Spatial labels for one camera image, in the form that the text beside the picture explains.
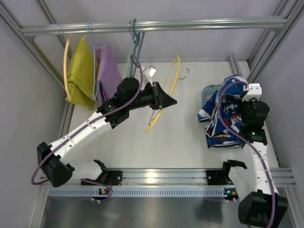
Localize aluminium hanging rail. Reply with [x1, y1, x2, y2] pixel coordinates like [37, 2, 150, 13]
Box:
[20, 16, 287, 37]

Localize left aluminium frame post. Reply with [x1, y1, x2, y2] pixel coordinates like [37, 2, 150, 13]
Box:
[0, 0, 66, 87]

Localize right aluminium frame post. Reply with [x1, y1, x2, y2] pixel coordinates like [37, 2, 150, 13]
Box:
[243, 0, 304, 83]

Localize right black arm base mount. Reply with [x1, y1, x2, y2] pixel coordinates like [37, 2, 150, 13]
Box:
[206, 170, 228, 186]

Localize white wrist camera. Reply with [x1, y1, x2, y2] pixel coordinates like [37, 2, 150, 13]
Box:
[242, 83, 262, 102]
[143, 66, 157, 84]

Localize slotted grey cable duct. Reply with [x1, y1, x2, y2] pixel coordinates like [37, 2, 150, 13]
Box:
[48, 187, 237, 198]

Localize aluminium frame post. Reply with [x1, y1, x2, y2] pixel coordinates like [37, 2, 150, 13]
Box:
[243, 0, 304, 83]
[0, 0, 66, 87]

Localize teal blue empty hanger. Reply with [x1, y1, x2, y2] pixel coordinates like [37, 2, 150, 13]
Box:
[129, 19, 145, 77]

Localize green empty hanger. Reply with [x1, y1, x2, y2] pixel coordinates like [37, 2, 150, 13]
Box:
[125, 19, 137, 78]

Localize mustard yellow garment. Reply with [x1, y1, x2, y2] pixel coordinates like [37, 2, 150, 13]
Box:
[66, 37, 95, 110]

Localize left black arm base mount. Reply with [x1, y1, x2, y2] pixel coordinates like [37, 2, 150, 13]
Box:
[81, 170, 123, 186]

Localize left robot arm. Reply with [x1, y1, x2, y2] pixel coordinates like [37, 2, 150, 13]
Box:
[37, 77, 177, 187]

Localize teal plastic basket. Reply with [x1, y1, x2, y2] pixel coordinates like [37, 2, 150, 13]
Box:
[201, 85, 221, 105]

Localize pink garment in basket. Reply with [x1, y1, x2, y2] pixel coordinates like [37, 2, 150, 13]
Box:
[205, 95, 212, 102]

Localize blue white patterned trousers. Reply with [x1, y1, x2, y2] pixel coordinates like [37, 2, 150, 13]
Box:
[198, 75, 248, 148]

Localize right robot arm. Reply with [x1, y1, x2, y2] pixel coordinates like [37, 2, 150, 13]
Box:
[223, 98, 288, 228]

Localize yellow hanger on left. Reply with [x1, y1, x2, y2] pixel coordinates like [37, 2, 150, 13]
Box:
[63, 34, 74, 102]

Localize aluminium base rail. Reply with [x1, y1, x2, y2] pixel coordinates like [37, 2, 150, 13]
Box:
[39, 167, 296, 188]

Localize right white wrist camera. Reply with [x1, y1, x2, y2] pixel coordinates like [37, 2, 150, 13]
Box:
[242, 83, 262, 102]

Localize purple garment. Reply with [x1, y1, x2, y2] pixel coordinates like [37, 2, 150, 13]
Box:
[96, 44, 122, 105]

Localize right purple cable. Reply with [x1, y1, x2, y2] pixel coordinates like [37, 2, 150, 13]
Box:
[216, 80, 278, 228]

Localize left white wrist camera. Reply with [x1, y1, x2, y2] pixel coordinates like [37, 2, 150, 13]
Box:
[143, 66, 157, 84]

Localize yellow hanger with trousers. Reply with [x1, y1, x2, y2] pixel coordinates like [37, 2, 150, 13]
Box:
[144, 55, 190, 134]

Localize light blue hanger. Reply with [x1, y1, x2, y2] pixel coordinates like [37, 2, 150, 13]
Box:
[87, 21, 97, 101]

